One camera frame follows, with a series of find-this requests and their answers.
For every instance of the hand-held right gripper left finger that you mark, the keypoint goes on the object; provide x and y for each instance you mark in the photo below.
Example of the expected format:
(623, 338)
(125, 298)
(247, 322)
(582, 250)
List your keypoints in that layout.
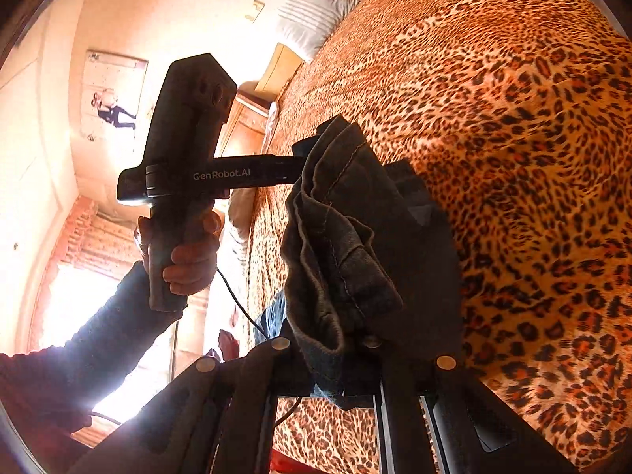
(256, 405)

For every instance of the wall poster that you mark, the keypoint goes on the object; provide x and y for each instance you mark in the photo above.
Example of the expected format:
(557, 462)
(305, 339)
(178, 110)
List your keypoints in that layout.
(113, 94)

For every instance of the window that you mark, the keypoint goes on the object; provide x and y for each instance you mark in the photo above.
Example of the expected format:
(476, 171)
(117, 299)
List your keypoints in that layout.
(74, 296)

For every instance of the white crumpled cloth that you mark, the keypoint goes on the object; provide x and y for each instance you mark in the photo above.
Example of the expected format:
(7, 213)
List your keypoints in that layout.
(272, 118)

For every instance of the floral curtain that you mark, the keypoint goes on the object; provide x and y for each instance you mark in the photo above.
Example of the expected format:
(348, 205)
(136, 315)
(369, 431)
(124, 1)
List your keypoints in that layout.
(98, 247)

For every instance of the blue denim pants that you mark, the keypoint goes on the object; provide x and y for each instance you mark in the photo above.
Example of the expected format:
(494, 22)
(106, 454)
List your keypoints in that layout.
(370, 237)

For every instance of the carved wooden headboard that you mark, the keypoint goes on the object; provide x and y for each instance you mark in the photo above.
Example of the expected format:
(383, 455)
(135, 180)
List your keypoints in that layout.
(247, 123)

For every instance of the person's left hand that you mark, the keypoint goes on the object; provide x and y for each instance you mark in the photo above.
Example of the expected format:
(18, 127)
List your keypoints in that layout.
(195, 266)

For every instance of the light wooden bed frame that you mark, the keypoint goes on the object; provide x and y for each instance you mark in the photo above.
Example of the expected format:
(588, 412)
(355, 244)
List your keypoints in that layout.
(279, 71)

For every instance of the leopard print blanket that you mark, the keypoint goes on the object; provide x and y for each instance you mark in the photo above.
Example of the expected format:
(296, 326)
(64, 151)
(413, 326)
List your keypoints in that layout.
(518, 108)

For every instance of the person's left forearm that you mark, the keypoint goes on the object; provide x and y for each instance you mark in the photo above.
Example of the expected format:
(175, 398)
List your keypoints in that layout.
(98, 345)

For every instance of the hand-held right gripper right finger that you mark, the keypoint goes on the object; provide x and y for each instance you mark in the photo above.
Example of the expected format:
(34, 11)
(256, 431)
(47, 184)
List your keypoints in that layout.
(400, 405)

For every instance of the striped grey-blue pillow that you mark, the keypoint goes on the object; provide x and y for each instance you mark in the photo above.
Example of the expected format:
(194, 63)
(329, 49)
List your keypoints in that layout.
(311, 15)

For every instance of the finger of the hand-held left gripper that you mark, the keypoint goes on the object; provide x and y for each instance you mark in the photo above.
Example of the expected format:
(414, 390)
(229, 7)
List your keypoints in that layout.
(286, 170)

